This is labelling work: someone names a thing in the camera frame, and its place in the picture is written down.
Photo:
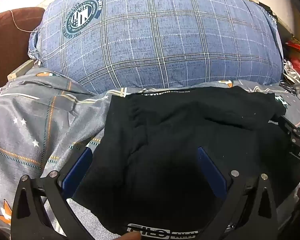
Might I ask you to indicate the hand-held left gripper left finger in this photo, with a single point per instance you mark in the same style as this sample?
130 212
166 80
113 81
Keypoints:
76 170

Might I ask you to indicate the black pants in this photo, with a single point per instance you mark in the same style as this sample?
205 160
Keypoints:
177 130

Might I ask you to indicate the wooden bed frame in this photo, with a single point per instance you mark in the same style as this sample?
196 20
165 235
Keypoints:
20 71

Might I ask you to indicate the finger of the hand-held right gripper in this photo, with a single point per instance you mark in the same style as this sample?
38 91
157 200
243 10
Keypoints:
290 128

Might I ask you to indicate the blue plaid pillow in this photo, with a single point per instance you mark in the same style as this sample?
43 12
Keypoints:
152 37

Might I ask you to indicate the white shoes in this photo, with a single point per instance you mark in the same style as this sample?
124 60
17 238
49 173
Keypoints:
291 72

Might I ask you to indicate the grey printed bedsheet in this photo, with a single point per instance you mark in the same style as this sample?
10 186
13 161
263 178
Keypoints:
27 120

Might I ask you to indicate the person's left hand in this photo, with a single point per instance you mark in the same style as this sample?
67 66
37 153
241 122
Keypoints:
132 236

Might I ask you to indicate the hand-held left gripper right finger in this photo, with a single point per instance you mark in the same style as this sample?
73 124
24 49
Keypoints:
211 170

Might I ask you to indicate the brown cushion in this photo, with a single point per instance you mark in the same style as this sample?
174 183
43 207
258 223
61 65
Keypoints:
5 42

